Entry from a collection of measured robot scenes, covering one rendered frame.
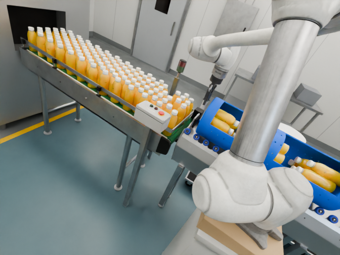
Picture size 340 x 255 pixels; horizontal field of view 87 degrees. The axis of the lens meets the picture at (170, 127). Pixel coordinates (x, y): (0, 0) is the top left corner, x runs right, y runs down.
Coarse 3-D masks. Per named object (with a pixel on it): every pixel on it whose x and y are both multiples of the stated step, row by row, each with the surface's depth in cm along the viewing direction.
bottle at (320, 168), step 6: (318, 162) 104; (312, 168) 104; (318, 168) 101; (324, 168) 100; (330, 168) 101; (324, 174) 101; (330, 174) 100; (336, 174) 99; (330, 180) 101; (336, 180) 99
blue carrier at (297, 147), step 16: (208, 112) 110; (240, 112) 122; (208, 128) 112; (224, 144) 112; (272, 144) 101; (288, 144) 119; (304, 144) 109; (272, 160) 101; (288, 160) 122; (320, 160) 113; (336, 160) 103; (320, 192) 95; (336, 192) 101; (336, 208) 95
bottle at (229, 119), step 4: (220, 112) 116; (224, 112) 116; (216, 116) 118; (220, 116) 116; (224, 116) 115; (228, 116) 115; (232, 116) 115; (224, 120) 116; (228, 120) 115; (232, 120) 115; (236, 120) 115; (228, 124) 118; (232, 124) 117
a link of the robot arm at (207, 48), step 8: (240, 32) 77; (248, 32) 74; (256, 32) 72; (264, 32) 71; (192, 40) 91; (200, 40) 90; (208, 40) 87; (216, 40) 83; (224, 40) 80; (232, 40) 78; (240, 40) 76; (248, 40) 75; (256, 40) 73; (264, 40) 72; (192, 48) 91; (200, 48) 90; (208, 48) 88; (216, 48) 85; (192, 56) 96; (200, 56) 93; (208, 56) 91; (216, 56) 94
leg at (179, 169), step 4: (180, 164) 145; (176, 168) 146; (180, 168) 144; (176, 172) 148; (180, 172) 146; (172, 176) 153; (176, 176) 150; (172, 180) 154; (176, 180) 152; (168, 184) 159; (172, 184) 157; (168, 188) 161; (172, 188) 161; (164, 192) 166; (168, 192) 163; (164, 196) 169; (160, 200) 174; (164, 200) 171; (160, 204) 177
